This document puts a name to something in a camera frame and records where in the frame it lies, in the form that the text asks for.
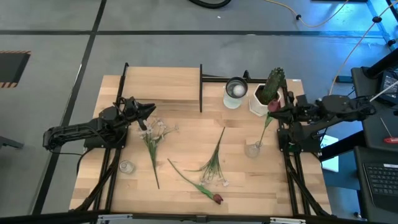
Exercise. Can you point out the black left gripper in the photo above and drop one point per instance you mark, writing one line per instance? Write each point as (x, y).
(133, 110)

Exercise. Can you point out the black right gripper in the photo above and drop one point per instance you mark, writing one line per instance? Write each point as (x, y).
(300, 114)

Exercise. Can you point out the pink tulip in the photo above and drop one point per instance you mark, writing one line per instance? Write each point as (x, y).
(273, 105)

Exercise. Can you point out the white flower bunch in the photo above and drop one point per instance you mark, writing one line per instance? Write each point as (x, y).
(152, 146)
(213, 165)

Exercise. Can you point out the clear glass vase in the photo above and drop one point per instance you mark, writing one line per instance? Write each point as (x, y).
(126, 167)
(252, 152)

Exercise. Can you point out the dark red tulip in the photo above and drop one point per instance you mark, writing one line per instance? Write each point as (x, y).
(218, 198)

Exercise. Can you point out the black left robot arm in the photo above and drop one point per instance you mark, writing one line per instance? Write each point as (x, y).
(77, 129)

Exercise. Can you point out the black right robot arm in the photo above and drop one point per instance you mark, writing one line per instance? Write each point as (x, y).
(339, 109)

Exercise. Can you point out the white ball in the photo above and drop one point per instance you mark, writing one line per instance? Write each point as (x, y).
(238, 90)

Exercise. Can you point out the white tumbler cup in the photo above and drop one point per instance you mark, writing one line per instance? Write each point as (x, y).
(230, 102)

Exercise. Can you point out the white paper box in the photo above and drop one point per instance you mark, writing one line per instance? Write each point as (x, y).
(331, 161)

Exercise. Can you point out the blue box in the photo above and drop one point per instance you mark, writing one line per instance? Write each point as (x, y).
(343, 79)

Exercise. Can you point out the black desk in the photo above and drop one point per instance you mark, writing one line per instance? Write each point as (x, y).
(373, 130)

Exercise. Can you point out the black tablet device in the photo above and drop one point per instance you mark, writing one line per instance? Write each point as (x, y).
(390, 84)

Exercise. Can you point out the black laptop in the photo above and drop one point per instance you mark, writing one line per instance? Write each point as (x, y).
(382, 180)

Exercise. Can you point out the grey chair leg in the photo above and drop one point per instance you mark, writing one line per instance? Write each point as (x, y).
(9, 142)

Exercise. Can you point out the black hazard-striped floor mat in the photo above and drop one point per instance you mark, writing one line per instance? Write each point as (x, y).
(12, 67)

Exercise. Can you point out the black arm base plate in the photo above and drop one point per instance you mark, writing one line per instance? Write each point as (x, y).
(93, 144)
(283, 140)

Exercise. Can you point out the black aluminium frame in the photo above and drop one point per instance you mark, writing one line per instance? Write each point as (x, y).
(290, 186)
(109, 186)

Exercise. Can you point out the black aluminium rail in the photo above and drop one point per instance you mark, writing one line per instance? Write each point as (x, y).
(214, 79)

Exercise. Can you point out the black edge rail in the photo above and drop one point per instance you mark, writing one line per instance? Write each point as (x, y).
(199, 218)

